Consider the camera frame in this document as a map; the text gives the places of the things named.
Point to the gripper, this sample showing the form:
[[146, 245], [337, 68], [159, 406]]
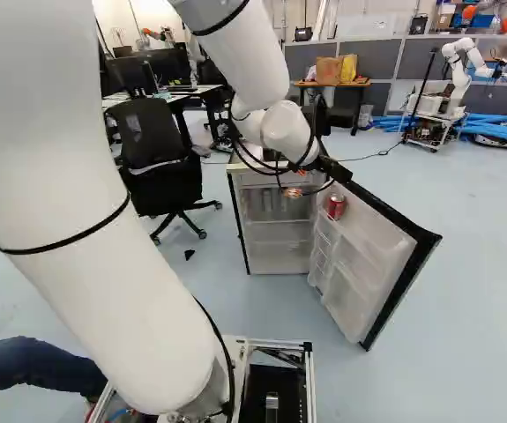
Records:
[[336, 168]]

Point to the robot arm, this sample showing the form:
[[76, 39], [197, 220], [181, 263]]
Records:
[[59, 176]]

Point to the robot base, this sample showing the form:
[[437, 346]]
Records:
[[275, 383]]

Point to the red drink can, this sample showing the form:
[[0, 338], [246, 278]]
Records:
[[336, 208]]

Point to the small white fridge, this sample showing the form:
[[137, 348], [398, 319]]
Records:
[[275, 247]]

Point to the fridge door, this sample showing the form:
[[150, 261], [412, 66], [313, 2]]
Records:
[[367, 273]]

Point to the wooden table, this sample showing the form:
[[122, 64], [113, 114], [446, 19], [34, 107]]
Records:
[[332, 82]]

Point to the small black floor piece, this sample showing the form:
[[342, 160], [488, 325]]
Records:
[[189, 254]]

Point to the cardboard box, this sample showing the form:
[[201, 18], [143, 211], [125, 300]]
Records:
[[334, 69]]

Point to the black desk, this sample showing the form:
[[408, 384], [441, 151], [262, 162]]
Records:
[[191, 94]]

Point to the black office chair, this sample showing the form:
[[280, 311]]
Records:
[[156, 150]]

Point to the black monitor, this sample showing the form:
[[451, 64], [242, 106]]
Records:
[[167, 64]]

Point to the white robot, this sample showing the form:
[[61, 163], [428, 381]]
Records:
[[458, 66]]

